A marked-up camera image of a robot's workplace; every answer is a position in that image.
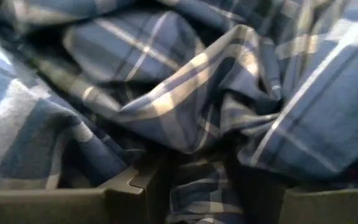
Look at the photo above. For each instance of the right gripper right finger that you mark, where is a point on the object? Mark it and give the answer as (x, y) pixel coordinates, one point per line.
(331, 208)

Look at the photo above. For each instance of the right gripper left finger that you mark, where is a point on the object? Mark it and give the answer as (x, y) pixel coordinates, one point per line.
(57, 207)

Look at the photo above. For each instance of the blue plaid shirt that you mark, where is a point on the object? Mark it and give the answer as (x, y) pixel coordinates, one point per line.
(322, 124)

